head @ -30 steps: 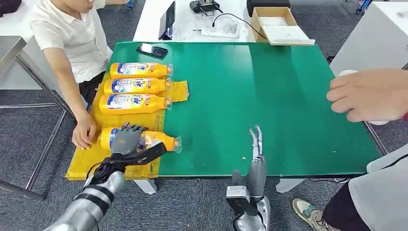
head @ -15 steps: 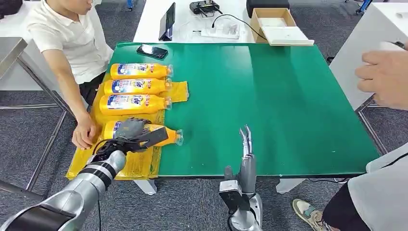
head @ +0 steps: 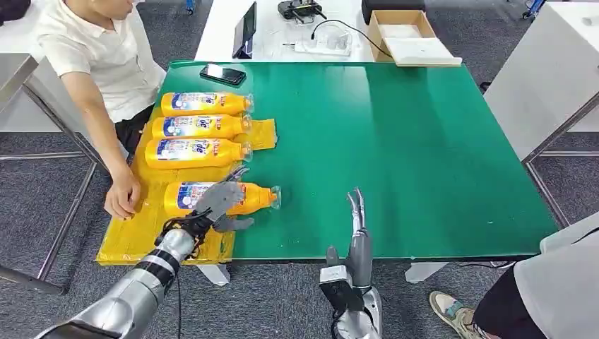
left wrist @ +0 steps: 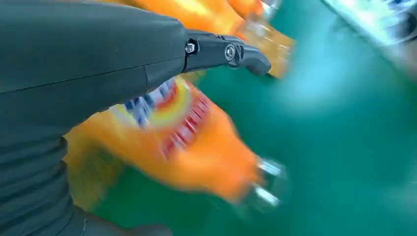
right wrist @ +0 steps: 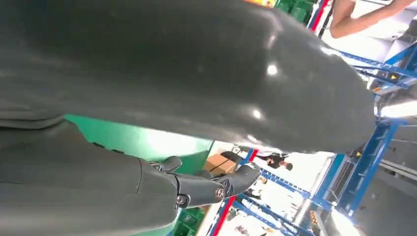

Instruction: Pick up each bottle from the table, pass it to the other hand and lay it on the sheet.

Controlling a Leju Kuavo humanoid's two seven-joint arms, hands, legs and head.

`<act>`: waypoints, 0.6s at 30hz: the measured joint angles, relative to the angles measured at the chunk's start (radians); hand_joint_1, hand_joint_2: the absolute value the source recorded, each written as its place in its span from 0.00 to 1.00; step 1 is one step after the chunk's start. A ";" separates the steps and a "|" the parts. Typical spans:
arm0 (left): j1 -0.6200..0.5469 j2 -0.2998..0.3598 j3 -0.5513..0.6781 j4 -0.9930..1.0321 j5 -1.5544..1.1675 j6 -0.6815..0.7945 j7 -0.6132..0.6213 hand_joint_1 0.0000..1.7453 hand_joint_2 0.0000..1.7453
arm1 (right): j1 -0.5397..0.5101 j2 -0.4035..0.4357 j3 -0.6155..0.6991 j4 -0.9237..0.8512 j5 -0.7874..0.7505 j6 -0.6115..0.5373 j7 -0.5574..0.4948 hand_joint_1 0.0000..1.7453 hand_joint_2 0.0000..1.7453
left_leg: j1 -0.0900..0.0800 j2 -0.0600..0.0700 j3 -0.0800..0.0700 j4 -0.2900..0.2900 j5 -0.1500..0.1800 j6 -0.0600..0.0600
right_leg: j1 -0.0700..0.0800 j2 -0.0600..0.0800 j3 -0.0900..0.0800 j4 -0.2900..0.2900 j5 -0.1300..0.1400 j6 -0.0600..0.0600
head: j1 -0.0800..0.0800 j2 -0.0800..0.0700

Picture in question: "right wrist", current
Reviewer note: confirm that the blue metal shelving rack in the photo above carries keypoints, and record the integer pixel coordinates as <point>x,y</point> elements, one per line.
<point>368,169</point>

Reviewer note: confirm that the green plastic crates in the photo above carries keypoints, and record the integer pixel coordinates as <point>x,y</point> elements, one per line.
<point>189,223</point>
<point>296,9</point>

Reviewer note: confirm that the green table mat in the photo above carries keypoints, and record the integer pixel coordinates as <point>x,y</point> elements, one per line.
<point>146,143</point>

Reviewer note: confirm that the person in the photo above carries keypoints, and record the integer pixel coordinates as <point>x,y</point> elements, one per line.
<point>277,160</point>
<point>342,22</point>

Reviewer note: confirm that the open cardboard box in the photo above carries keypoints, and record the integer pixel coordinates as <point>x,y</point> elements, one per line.
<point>218,164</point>

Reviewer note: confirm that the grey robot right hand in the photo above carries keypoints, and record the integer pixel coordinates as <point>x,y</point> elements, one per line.
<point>163,65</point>

